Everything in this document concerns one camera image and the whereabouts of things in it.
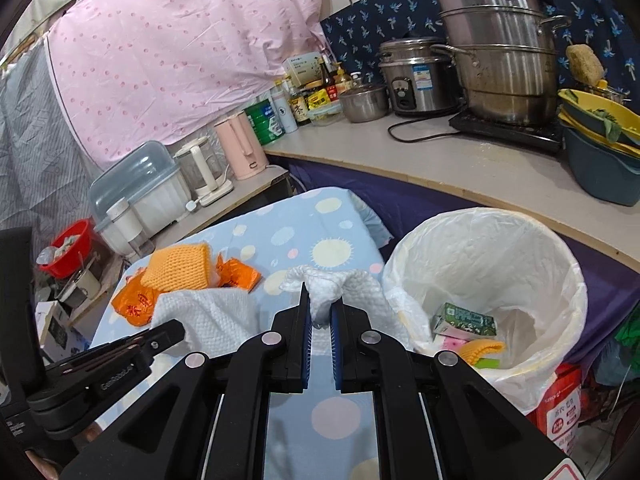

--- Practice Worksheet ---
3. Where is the white lined trash bin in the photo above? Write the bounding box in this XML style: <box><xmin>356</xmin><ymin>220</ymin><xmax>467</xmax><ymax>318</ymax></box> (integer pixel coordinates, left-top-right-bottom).
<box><xmin>382</xmin><ymin>207</ymin><xmax>588</xmax><ymax>416</ymax></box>

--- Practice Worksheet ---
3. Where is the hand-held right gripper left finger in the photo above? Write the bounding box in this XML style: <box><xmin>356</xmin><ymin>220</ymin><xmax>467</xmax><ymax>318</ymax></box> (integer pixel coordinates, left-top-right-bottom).
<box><xmin>60</xmin><ymin>282</ymin><xmax>313</xmax><ymax>480</ymax></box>

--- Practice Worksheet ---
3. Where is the green tin can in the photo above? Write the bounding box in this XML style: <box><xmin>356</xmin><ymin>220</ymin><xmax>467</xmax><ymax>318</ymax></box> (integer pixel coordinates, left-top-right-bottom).
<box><xmin>243</xmin><ymin>100</ymin><xmax>286</xmax><ymax>147</ymax></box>

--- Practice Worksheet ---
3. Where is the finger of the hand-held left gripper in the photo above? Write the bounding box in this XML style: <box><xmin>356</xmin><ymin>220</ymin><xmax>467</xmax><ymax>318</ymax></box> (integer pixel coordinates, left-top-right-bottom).
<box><xmin>45</xmin><ymin>319</ymin><xmax>186</xmax><ymax>367</ymax></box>

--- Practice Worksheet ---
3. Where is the clear lidded storage box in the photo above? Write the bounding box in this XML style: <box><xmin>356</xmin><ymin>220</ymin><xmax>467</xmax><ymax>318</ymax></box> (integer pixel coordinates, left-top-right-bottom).
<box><xmin>89</xmin><ymin>141</ymin><xmax>193</xmax><ymax>241</ymax></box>

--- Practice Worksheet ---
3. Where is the purple cloth skirt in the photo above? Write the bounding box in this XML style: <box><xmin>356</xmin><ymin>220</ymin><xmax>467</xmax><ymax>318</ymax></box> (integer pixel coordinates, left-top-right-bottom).
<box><xmin>267</xmin><ymin>155</ymin><xmax>640</xmax><ymax>331</ymax></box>

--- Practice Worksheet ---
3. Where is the black power cable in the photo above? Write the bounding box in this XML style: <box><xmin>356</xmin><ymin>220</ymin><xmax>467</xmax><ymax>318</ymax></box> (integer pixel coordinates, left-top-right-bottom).
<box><xmin>389</xmin><ymin>116</ymin><xmax>458</xmax><ymax>143</ymax></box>

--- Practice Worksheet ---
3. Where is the white paper towel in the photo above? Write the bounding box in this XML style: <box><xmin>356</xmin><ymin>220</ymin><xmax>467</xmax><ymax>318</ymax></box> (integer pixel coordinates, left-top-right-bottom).
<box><xmin>280</xmin><ymin>265</ymin><xmax>416</xmax><ymax>353</ymax></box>
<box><xmin>150</xmin><ymin>287</ymin><xmax>261</xmax><ymax>356</ymax></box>

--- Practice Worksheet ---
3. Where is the blue spotted blanket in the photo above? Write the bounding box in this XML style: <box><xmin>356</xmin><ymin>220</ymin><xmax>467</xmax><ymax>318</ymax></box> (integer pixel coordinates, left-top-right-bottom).
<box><xmin>90</xmin><ymin>186</ymin><xmax>501</xmax><ymax>480</ymax></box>

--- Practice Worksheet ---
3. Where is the black induction cooker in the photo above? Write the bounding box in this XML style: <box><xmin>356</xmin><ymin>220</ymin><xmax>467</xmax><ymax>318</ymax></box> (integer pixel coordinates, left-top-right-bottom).
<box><xmin>448</xmin><ymin>110</ymin><xmax>566</xmax><ymax>155</ymax></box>

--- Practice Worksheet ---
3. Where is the brown loofah sponge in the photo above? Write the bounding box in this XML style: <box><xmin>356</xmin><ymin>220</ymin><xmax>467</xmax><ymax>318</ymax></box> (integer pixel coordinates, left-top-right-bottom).
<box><xmin>565</xmin><ymin>44</ymin><xmax>606</xmax><ymax>86</ymax></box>

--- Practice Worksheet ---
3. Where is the orange knitted cloth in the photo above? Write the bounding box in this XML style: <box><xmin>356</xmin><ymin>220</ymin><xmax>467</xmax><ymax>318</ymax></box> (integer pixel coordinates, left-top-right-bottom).
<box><xmin>460</xmin><ymin>339</ymin><xmax>507</xmax><ymax>366</ymax></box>
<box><xmin>140</xmin><ymin>241</ymin><xmax>213</xmax><ymax>293</ymax></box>

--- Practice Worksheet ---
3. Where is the clear food container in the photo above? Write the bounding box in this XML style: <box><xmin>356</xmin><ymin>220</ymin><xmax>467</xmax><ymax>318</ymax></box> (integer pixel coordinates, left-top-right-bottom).
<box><xmin>307</xmin><ymin>102</ymin><xmax>346</xmax><ymax>126</ymax></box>

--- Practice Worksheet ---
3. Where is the small steel lidded pot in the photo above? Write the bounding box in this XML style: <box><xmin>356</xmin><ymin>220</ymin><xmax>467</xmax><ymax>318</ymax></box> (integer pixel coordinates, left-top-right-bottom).
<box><xmin>339</xmin><ymin>74</ymin><xmax>392</xmax><ymax>123</ymax></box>

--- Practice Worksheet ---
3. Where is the white and green box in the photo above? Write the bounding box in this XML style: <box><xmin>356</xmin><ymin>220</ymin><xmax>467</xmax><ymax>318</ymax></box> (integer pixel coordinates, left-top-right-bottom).
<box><xmin>282</xmin><ymin>52</ymin><xmax>326</xmax><ymax>88</ymax></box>

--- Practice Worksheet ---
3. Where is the tall dark sauce bottle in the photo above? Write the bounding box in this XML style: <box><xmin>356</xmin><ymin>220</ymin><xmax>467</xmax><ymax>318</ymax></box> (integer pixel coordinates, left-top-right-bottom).
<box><xmin>317</xmin><ymin>57</ymin><xmax>341</xmax><ymax>103</ymax></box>

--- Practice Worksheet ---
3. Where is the green plastic bag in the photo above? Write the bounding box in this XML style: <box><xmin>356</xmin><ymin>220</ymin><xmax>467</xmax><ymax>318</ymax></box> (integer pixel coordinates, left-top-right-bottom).
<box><xmin>612</xmin><ymin>310</ymin><xmax>640</xmax><ymax>356</ymax></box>

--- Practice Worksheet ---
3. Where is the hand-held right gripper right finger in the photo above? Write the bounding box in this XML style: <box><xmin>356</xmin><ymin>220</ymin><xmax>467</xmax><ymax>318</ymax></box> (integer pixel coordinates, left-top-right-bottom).
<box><xmin>330</xmin><ymin>297</ymin><xmax>576</xmax><ymax>480</ymax></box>

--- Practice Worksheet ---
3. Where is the white cylindrical container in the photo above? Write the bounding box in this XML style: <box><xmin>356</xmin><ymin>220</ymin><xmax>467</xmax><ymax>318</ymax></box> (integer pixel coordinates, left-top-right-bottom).
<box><xmin>107</xmin><ymin>197</ymin><xmax>151</xmax><ymax>256</ymax></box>

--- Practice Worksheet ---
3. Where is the grey striped cloth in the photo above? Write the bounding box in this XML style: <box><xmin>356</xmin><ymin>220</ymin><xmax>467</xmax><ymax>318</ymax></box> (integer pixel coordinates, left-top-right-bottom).
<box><xmin>0</xmin><ymin>50</ymin><xmax>96</xmax><ymax>241</ymax></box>

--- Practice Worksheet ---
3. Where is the pink paper cup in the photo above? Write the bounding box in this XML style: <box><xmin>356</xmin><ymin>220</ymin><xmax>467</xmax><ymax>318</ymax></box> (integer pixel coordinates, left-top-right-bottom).
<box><xmin>432</xmin><ymin>332</ymin><xmax>476</xmax><ymax>353</ymax></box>

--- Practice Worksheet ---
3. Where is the dark blue printed cloth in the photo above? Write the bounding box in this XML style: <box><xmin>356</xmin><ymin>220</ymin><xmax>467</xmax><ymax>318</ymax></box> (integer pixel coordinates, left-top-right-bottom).
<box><xmin>320</xmin><ymin>0</ymin><xmax>640</xmax><ymax>121</ymax></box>

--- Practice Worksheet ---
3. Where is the pink dotted sheet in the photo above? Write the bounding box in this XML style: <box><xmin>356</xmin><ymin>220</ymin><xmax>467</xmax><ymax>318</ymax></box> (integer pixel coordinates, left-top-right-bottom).
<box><xmin>47</xmin><ymin>0</ymin><xmax>331</xmax><ymax>168</ymax></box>

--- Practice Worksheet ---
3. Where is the yellow oil bottle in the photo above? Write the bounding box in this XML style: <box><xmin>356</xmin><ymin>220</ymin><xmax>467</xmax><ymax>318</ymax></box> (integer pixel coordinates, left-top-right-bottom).
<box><xmin>335</xmin><ymin>62</ymin><xmax>356</xmax><ymax>96</ymax></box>

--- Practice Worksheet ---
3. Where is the dark blue plastic basin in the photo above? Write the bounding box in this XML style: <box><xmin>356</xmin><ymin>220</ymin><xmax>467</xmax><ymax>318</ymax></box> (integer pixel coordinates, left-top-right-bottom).
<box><xmin>562</xmin><ymin>122</ymin><xmax>640</xmax><ymax>207</ymax></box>

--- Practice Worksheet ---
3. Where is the red plastic basin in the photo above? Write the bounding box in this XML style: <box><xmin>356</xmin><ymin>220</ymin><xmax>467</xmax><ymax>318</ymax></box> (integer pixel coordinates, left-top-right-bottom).
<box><xmin>37</xmin><ymin>219</ymin><xmax>96</xmax><ymax>278</ymax></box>

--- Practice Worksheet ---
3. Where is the person's left hand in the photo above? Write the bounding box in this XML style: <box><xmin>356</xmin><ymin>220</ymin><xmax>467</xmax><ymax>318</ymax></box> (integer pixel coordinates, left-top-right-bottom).
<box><xmin>27</xmin><ymin>451</ymin><xmax>66</xmax><ymax>480</ymax></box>

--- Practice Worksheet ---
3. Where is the glass and white kettle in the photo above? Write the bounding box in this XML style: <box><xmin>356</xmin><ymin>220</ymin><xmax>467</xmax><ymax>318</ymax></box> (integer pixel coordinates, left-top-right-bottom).
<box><xmin>172</xmin><ymin>136</ymin><xmax>235</xmax><ymax>207</ymax></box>

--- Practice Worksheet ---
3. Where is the dark sauce bottle white label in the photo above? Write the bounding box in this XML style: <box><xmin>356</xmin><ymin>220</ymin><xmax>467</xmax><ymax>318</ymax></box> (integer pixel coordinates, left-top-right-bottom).
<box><xmin>287</xmin><ymin>82</ymin><xmax>313</xmax><ymax>127</ymax></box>

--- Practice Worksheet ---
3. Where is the red shopping bag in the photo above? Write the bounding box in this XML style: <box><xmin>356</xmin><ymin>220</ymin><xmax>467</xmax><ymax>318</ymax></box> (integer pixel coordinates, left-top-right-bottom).
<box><xmin>525</xmin><ymin>362</ymin><xmax>586</xmax><ymax>456</ymax></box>

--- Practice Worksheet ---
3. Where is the silver rice cooker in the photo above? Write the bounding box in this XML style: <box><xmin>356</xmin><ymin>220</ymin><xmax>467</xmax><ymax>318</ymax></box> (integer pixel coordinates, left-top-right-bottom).
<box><xmin>376</xmin><ymin>36</ymin><xmax>463</xmax><ymax>116</ymax></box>

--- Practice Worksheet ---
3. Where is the stainless steel steamer pot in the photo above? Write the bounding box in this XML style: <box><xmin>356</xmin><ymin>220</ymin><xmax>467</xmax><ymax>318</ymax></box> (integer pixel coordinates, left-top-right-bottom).
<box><xmin>431</xmin><ymin>0</ymin><xmax>572</xmax><ymax>126</ymax></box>

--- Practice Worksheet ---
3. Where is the dark green carton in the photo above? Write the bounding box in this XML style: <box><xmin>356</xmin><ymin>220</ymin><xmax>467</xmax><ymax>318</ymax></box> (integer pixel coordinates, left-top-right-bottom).
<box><xmin>432</xmin><ymin>302</ymin><xmax>498</xmax><ymax>338</ymax></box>

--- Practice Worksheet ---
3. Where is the pink electric kettle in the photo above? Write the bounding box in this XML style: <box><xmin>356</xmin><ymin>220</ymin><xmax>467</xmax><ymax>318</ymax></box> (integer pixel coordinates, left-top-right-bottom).
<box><xmin>214</xmin><ymin>112</ymin><xmax>271</xmax><ymax>181</ymax></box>

